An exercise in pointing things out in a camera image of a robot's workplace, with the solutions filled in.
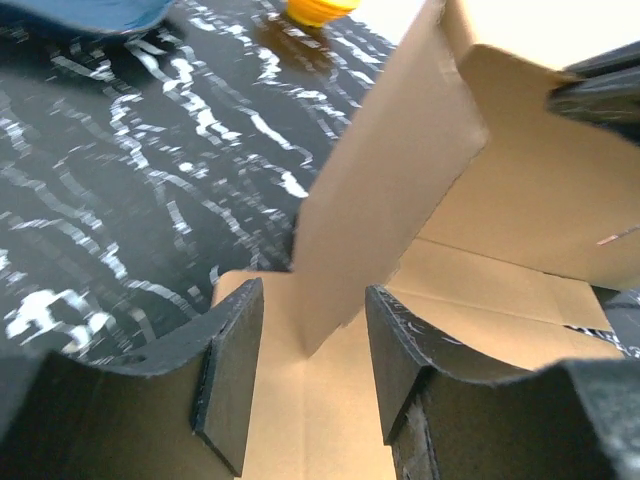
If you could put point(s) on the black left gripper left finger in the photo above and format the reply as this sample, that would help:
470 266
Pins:
176 408

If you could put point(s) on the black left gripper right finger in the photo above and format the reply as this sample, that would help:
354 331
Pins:
448 411

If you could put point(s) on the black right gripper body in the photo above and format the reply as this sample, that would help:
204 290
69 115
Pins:
602 91

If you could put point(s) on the brown cardboard box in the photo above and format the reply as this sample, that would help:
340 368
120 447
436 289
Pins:
483 213

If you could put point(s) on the orange round bowl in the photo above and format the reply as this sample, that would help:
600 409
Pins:
317 13

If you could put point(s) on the dark blue leaf dish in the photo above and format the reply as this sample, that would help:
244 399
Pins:
92 18

